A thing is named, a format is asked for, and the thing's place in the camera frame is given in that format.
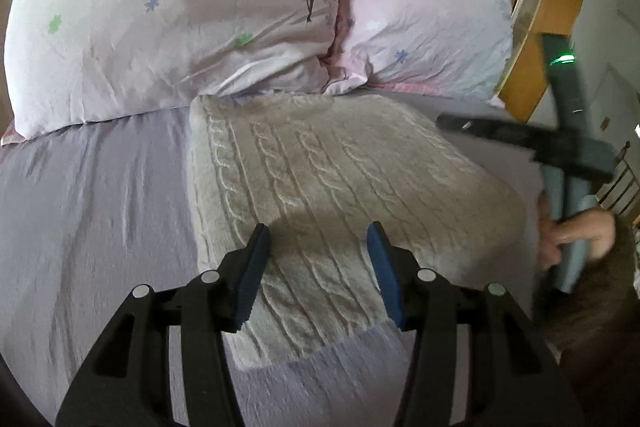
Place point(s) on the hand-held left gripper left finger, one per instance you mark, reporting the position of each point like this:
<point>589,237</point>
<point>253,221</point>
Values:
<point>249,279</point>

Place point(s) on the person's right forearm brown sleeve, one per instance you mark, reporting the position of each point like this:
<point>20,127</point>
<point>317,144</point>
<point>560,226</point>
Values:
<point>590,332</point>

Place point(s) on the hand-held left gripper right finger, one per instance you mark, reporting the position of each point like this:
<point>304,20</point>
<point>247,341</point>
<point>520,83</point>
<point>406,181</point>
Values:
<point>386,279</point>

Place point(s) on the lilac bed sheet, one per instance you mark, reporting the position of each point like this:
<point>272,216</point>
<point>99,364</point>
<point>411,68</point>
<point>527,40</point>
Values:
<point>100,207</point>

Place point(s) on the pink flowered pillow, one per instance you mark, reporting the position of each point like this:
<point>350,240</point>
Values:
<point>425,7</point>

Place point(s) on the wall switch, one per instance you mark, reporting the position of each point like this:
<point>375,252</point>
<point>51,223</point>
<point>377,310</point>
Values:
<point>605,123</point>

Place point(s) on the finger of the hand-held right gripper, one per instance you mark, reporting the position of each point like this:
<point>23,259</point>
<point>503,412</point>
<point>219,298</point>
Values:
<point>492,131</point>

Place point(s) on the wooden headboard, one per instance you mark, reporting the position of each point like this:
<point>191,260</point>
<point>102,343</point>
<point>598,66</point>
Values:
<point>555,7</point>

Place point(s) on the person's right hand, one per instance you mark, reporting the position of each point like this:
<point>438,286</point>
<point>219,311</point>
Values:
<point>592,232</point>

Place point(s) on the lilac pillow with tree print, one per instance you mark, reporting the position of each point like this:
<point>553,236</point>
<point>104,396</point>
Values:
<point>175,7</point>

